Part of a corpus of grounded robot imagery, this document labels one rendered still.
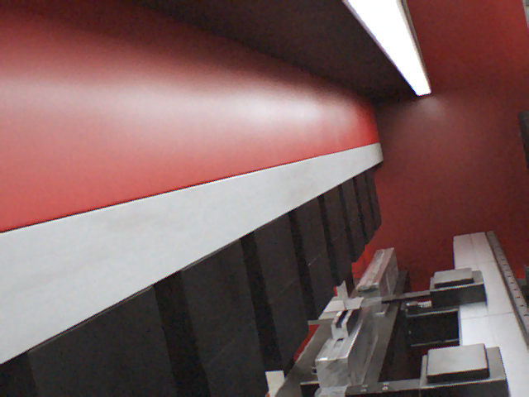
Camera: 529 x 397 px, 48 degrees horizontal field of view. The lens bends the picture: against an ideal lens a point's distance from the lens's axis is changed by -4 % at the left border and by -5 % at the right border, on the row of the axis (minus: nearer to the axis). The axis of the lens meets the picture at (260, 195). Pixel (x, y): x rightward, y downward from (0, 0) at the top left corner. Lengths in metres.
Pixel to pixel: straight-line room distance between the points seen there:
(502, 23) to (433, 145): 0.47
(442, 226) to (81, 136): 1.85
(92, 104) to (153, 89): 0.10
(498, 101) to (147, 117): 1.76
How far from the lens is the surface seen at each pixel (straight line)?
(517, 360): 0.97
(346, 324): 1.24
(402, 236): 2.19
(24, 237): 0.34
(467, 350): 0.89
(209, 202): 0.58
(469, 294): 1.28
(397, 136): 2.16
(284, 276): 0.77
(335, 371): 1.15
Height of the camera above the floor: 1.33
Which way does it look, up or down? 3 degrees down
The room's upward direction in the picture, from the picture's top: 11 degrees counter-clockwise
